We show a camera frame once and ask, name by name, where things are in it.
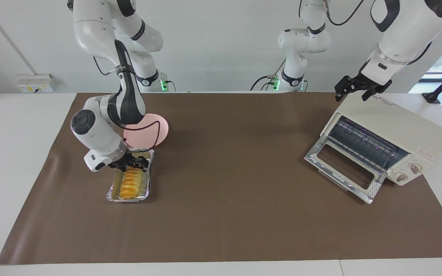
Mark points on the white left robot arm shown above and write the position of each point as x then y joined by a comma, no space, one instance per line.
409,34

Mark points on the sliced yellow bread loaf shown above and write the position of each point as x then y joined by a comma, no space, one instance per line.
129,186

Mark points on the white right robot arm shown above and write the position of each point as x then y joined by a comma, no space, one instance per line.
98,134

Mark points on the cream toaster oven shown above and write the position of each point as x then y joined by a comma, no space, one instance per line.
409,128

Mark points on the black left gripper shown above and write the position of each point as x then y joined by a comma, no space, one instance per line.
365,84

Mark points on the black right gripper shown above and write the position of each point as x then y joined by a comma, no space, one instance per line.
124,161

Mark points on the white wall socket box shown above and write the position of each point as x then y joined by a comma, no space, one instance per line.
37,83

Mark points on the brown table mat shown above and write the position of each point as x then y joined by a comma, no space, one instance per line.
221,214

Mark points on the aluminium foil tray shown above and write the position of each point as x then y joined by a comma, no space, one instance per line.
113,193

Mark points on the glass oven door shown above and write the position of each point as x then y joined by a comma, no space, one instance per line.
313,158

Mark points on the pink round plate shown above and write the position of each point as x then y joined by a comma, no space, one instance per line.
152,134

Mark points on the oven control knob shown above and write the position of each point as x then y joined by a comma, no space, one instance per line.
415,168
401,177

